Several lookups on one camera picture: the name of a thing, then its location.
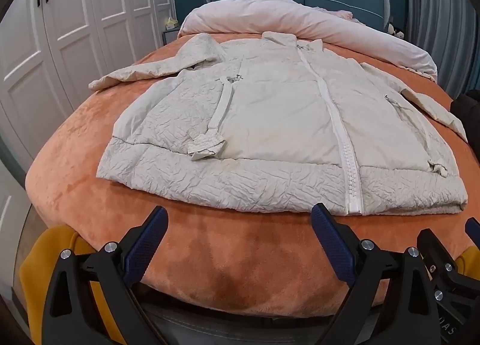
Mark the grey curtain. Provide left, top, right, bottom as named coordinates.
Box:
left=403, top=0, right=480, bottom=100

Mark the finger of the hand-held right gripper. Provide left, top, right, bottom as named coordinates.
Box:
left=417, top=228, right=463, bottom=286
left=464, top=217, right=480, bottom=246

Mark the dark object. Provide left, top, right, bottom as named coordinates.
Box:
left=449, top=89, right=480, bottom=135

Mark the yellow garment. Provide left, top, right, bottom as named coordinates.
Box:
left=19, top=225, right=130, bottom=345

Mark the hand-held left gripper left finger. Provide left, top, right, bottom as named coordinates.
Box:
left=41, top=205, right=169, bottom=345

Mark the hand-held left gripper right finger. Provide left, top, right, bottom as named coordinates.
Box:
left=310, top=202, right=448, bottom=345

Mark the orange plush bed blanket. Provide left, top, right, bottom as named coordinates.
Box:
left=25, top=32, right=474, bottom=319

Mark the white panelled wardrobe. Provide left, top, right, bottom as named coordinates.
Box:
left=0, top=0, right=174, bottom=184

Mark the blue nightstand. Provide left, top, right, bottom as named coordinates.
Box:
left=162, top=27, right=181, bottom=49

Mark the pink duvet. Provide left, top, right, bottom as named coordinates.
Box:
left=177, top=0, right=439, bottom=82

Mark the cream puffer jacket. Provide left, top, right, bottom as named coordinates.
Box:
left=88, top=31, right=469, bottom=216

